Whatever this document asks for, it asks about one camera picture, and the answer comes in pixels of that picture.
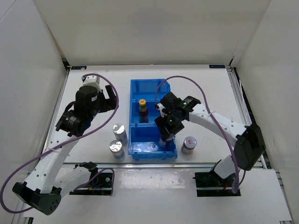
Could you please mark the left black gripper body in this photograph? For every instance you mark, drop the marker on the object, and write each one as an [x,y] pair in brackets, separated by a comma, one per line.
[102,104]

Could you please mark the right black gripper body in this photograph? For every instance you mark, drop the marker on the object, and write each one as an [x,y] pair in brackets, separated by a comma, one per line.
[173,124]

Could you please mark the sauce bottle yellow cap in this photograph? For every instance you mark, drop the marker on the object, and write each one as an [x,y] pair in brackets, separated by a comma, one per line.
[143,111]

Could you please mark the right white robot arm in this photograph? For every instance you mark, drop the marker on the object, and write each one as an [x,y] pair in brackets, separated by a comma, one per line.
[246,141]

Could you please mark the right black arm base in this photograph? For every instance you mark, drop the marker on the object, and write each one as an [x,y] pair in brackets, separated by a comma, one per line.
[208,185]

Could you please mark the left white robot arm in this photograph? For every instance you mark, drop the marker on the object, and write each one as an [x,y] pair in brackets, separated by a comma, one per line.
[42,189]

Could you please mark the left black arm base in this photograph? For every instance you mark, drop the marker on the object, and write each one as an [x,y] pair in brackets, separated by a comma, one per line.
[102,185]

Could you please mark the blue plastic divided bin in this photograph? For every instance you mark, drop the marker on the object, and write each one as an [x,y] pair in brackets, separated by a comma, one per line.
[143,138]

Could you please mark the silver can rear left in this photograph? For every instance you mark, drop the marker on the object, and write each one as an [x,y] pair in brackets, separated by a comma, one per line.
[120,133]

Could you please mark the silver can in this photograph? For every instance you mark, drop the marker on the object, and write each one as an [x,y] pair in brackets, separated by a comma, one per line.
[120,133]
[117,150]

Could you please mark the silver can front left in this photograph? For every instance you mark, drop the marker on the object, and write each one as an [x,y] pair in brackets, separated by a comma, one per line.
[117,150]

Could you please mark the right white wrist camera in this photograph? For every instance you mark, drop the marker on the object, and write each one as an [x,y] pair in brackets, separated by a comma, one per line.
[161,108]

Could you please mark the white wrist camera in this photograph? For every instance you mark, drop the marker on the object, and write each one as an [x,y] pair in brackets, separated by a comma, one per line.
[161,108]
[92,80]

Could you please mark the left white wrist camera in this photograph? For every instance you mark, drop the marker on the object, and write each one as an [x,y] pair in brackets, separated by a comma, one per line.
[92,80]

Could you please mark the aluminium table frame rail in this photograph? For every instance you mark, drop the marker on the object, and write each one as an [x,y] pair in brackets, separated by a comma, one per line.
[244,96]

